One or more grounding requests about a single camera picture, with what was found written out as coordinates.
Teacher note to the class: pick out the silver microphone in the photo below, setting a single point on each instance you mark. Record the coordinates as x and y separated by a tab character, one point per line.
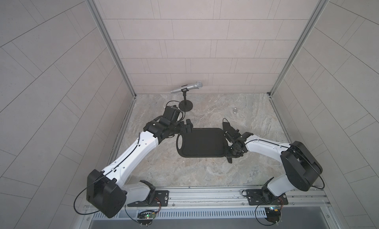
187	88

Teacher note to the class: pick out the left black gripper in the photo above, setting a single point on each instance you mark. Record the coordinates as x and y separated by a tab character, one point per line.
180	128

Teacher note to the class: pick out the aluminium mounting rail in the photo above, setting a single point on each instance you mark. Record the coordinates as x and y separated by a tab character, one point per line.
228	197

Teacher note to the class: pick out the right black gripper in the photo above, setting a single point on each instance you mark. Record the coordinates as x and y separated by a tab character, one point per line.
227	155

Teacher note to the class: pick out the right green circuit board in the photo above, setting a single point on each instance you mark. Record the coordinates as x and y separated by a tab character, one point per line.
273	215

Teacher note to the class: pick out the black cutting board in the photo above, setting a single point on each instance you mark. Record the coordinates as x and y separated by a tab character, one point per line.
202	143

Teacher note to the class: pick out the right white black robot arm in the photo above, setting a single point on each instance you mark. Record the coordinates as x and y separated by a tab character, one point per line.
301	168

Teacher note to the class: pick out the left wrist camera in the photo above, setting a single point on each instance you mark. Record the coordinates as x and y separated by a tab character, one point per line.
171	113

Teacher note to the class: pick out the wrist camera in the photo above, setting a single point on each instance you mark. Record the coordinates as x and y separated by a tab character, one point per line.
227	128
171	113

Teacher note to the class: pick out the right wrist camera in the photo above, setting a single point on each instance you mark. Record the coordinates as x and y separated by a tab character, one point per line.
227	128

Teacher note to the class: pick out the left green circuit board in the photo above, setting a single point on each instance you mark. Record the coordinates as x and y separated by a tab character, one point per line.
146	217

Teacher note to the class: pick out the green circuit board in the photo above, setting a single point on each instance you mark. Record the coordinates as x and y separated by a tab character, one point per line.
146	217
273	215

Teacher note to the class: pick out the black microphone stand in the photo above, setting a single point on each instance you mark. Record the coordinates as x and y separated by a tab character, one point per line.
185	105

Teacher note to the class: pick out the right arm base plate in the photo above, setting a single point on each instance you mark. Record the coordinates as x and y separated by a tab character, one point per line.
256	197

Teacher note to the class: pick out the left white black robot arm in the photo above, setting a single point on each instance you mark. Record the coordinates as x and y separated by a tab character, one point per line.
106	189

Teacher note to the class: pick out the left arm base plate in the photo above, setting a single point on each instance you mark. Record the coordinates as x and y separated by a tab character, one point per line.
160	198

